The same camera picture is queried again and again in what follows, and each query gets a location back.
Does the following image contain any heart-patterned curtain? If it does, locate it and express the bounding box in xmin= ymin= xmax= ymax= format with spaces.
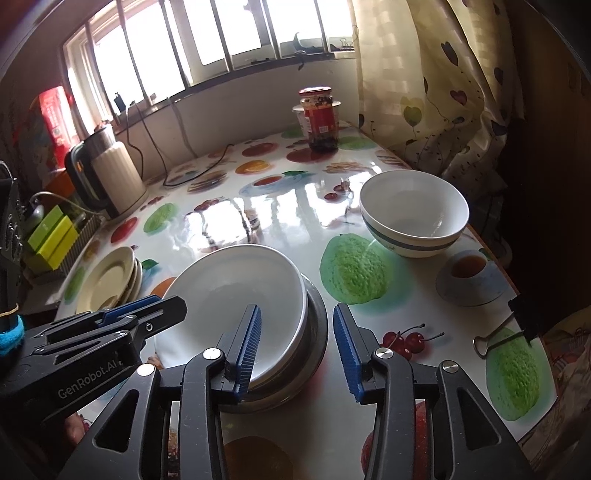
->
xmin=349 ymin=0 xmax=520 ymax=197

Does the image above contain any grey mouse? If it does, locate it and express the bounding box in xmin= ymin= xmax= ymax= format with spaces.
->
xmin=23 ymin=204 xmax=45 ymax=236

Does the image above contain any red-lidded sauce jar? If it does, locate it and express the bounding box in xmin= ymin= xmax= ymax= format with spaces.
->
xmin=298 ymin=86 xmax=339 ymax=152

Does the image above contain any black power cable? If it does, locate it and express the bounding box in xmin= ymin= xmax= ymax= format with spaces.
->
xmin=115 ymin=94 xmax=236 ymax=188

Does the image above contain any window frame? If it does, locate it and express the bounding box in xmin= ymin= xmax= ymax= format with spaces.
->
xmin=63 ymin=1 xmax=353 ymax=132

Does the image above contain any red packaging bag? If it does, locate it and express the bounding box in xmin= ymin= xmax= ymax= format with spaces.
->
xmin=29 ymin=85 xmax=80 ymax=172

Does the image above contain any large white blue-striped bowl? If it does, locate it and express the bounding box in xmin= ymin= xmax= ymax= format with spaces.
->
xmin=154 ymin=244 xmax=308 ymax=388

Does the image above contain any small white blue-striped bowl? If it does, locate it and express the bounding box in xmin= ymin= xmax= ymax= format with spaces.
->
xmin=360 ymin=170 xmax=470 ymax=258

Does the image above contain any black binder clip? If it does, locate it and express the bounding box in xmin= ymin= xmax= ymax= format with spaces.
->
xmin=472 ymin=294 xmax=551 ymax=359

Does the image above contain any cream electric kettle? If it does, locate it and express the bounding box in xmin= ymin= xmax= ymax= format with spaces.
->
xmin=64 ymin=124 xmax=147 ymax=220

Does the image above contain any beige plate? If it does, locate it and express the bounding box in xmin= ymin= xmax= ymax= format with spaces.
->
xmin=120 ymin=259 xmax=141 ymax=304
xmin=76 ymin=246 xmax=135 ymax=314

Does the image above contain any yellow box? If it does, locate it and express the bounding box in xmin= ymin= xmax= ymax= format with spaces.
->
xmin=25 ymin=216 xmax=78 ymax=275

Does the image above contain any green box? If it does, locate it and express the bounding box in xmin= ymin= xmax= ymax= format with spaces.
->
xmin=27 ymin=205 xmax=64 ymax=252

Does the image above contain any white plastic cup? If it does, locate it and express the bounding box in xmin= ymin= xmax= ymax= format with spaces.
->
xmin=291 ymin=100 xmax=342 ymax=137

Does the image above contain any striped storage basket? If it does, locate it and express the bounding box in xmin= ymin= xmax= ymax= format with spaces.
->
xmin=25 ymin=214 xmax=103 ymax=280

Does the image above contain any stainless steel bowl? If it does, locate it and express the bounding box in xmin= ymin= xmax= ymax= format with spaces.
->
xmin=221 ymin=275 xmax=329 ymax=414

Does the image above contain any left hand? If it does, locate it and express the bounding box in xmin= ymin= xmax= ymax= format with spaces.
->
xmin=64 ymin=413 xmax=90 ymax=445

